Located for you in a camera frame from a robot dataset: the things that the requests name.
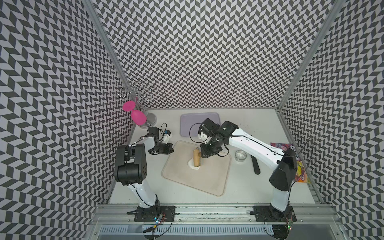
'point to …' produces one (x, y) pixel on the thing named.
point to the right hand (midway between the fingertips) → (205, 156)
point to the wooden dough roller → (197, 156)
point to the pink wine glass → (138, 117)
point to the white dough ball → (191, 164)
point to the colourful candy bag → (301, 174)
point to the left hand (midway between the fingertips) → (172, 151)
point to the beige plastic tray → (212, 176)
